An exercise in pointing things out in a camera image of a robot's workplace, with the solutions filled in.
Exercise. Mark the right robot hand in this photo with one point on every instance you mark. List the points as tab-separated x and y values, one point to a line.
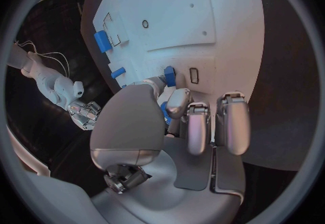
85	114

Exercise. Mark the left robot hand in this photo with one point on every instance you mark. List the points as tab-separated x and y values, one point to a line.
142	126

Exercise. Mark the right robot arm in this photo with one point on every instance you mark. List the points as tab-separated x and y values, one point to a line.
48	79

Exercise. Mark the white task board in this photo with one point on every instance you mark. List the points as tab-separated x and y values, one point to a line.
177	24

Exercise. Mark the blue cylinder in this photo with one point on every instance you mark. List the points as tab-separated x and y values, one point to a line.
164	111

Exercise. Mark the blue peg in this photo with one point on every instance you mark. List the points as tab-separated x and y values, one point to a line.
118	73

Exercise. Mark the blue rectangular block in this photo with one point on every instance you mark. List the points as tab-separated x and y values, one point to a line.
102	42

